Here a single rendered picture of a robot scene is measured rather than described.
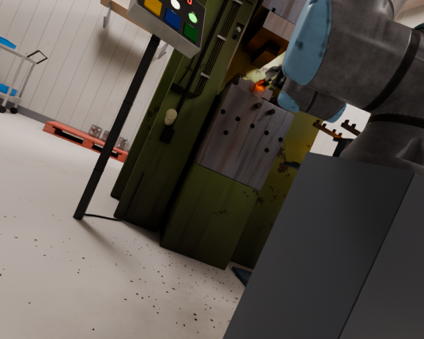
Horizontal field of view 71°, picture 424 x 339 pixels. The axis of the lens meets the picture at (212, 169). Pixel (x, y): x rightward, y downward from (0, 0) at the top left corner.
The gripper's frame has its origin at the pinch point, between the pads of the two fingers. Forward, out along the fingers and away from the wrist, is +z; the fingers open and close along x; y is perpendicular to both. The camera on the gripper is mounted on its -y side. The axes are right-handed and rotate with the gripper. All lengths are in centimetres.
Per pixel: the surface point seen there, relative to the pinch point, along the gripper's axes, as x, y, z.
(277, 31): -5.1, -28.1, 17.6
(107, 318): -32, 100, -59
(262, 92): 0.8, 4.6, 17.4
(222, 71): -22.1, 0.3, 31.5
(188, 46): -43.8, 5.8, 1.5
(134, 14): -68, 7, -7
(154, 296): -18, 100, -39
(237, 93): -12.2, 12.3, 11.4
